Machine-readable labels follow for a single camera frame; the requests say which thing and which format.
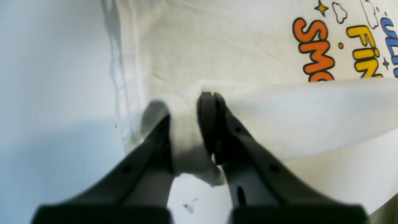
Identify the white printed T-shirt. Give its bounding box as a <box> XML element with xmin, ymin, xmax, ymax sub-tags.
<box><xmin>102</xmin><ymin>0</ymin><xmax>397</xmax><ymax>213</ymax></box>

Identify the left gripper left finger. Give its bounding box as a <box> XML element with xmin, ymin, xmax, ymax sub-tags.
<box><xmin>32</xmin><ymin>116</ymin><xmax>174</xmax><ymax>224</ymax></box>

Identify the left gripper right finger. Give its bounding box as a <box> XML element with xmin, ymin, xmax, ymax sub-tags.
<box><xmin>197</xmin><ymin>92</ymin><xmax>369</xmax><ymax>224</ymax></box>

